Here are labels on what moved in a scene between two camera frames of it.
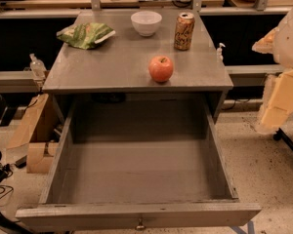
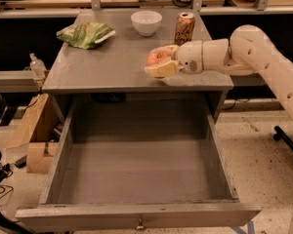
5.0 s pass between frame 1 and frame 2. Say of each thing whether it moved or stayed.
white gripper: moved
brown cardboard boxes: stayed
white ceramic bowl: stayed
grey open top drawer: stayed
